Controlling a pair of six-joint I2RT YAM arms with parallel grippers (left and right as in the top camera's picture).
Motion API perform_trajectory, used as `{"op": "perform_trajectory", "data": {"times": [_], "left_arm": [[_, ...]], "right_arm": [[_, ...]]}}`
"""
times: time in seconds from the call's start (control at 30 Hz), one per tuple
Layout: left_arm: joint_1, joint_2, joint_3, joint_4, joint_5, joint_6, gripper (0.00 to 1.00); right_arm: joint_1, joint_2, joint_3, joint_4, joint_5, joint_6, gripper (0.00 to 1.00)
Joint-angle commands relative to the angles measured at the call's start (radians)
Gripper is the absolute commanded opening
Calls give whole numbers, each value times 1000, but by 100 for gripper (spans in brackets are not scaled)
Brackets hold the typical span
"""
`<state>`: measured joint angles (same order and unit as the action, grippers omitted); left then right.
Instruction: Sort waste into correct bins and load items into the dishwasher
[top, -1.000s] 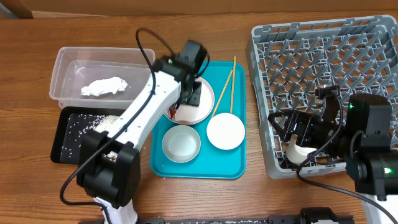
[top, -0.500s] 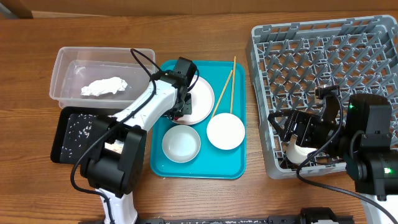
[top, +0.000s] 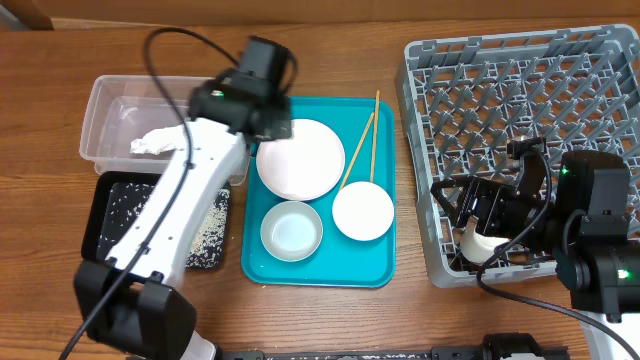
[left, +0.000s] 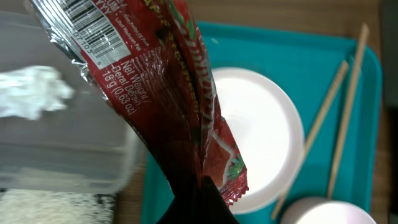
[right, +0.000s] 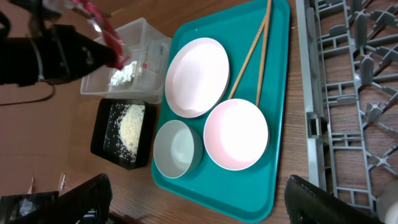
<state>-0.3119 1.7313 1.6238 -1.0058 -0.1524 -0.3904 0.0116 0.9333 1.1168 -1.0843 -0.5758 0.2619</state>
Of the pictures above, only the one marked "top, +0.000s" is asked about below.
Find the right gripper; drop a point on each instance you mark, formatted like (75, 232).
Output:
(473, 190)

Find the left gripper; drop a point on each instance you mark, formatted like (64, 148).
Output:
(283, 125)

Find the small white cup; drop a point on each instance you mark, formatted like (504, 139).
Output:
(477, 248)

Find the large white plate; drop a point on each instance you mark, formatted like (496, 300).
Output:
(305, 166)

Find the medium white bowl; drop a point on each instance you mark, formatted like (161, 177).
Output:
(363, 211)

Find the wooden chopstick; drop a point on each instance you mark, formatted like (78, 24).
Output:
(357, 151)
(374, 136)

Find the grey bowl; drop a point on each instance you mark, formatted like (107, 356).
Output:
(291, 231)

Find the white napkin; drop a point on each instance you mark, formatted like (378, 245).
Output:
(159, 141)

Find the white rice pile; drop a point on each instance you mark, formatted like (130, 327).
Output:
(126, 202)

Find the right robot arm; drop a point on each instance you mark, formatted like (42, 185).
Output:
(579, 218)

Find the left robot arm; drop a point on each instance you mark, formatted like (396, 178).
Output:
(129, 300)

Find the grey dishwasher rack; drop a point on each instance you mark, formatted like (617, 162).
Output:
(462, 99)

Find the teal serving tray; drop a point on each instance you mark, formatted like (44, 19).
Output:
(339, 261)

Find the clear plastic bin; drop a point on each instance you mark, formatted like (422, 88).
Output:
(121, 109)

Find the black rectangular tray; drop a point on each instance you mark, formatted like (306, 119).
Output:
(99, 205)

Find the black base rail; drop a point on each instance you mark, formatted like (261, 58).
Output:
(501, 346)

